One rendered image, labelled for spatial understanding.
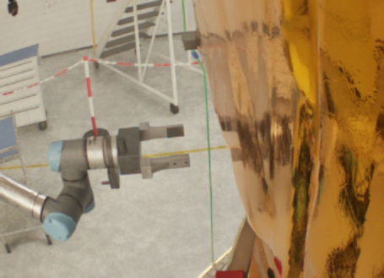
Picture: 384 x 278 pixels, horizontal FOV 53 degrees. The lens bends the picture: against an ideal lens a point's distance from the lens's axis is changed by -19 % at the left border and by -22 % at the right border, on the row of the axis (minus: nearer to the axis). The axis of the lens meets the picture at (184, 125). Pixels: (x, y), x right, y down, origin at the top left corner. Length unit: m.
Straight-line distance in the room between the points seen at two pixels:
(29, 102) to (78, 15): 3.10
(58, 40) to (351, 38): 7.87
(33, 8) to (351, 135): 7.84
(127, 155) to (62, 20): 7.03
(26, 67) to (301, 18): 4.75
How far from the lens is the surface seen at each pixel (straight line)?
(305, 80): 0.37
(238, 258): 0.83
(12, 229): 3.49
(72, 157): 1.05
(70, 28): 7.98
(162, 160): 1.00
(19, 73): 5.05
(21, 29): 8.18
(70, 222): 1.01
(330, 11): 0.28
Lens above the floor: 2.30
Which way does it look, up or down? 28 degrees down
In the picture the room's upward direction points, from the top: 5 degrees counter-clockwise
